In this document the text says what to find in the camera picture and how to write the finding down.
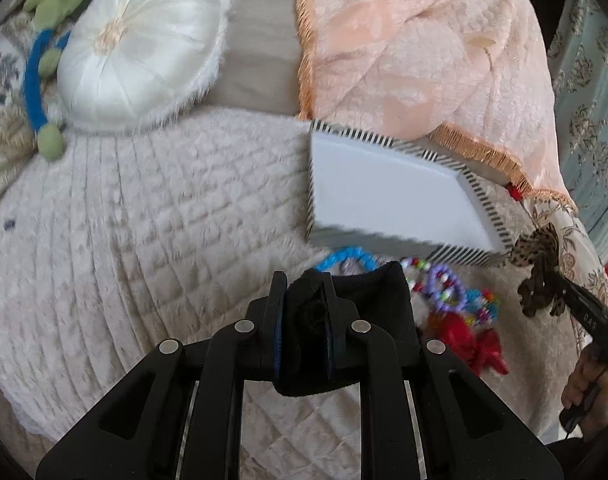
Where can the person's right hand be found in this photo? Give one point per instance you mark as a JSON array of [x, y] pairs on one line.
[[581, 380]]

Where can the small red item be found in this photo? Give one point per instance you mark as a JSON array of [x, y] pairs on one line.
[[515, 192]]

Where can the white round satin pillow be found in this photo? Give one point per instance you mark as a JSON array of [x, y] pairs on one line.
[[139, 45]]

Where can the red fabric bow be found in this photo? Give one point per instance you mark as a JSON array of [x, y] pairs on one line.
[[458, 335]]

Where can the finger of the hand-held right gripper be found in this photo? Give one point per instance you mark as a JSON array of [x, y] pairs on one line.
[[583, 307]]

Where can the leopard print bow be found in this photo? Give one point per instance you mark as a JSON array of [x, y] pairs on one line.
[[533, 247]]

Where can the brown scrunchie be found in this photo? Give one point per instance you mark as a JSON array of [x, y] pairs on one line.
[[536, 290]]

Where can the peach fringed blanket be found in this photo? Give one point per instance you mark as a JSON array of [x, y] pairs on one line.
[[423, 45]]

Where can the cream quilted blanket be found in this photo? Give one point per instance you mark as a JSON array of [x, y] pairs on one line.
[[149, 240]]

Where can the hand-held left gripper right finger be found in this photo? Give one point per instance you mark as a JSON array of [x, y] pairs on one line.
[[330, 332]]

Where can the beige floral bedspread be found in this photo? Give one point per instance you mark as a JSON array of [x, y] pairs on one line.
[[568, 230]]

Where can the white box with striped rim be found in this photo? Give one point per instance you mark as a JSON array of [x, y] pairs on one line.
[[393, 200]]

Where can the floral embroidered cushion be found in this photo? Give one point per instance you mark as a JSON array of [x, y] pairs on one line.
[[4, 110]]

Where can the beige upholstered cushion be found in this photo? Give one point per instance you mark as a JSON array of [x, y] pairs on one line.
[[264, 35]]

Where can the pale blue floral curtain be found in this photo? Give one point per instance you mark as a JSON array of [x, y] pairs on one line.
[[591, 110]]

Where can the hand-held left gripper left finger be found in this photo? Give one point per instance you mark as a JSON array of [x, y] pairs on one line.
[[279, 332]]

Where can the black cloth headband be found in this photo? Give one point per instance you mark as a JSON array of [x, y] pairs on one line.
[[383, 300]]

